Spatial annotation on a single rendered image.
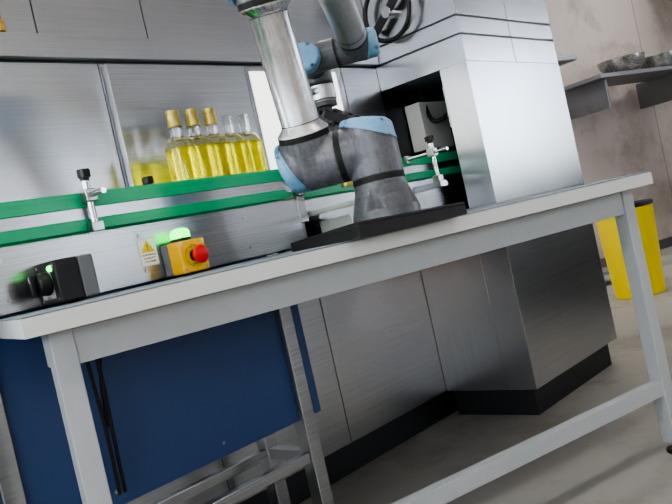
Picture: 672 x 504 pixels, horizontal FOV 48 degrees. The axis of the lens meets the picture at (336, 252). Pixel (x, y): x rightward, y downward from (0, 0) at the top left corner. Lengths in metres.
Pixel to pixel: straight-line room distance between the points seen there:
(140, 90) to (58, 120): 0.24
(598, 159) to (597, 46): 0.99
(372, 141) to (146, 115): 0.71
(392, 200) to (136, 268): 0.56
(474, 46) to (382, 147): 1.16
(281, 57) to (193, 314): 0.58
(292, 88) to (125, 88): 0.59
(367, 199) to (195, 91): 0.78
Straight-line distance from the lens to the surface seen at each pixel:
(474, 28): 2.77
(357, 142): 1.63
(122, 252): 1.64
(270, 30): 1.63
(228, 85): 2.30
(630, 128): 7.14
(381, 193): 1.61
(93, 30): 2.13
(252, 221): 1.87
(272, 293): 1.45
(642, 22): 7.63
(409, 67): 2.79
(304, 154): 1.64
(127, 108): 2.07
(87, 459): 1.34
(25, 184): 1.92
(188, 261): 1.64
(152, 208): 1.73
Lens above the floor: 0.77
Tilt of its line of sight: 2 degrees down
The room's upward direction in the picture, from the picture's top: 13 degrees counter-clockwise
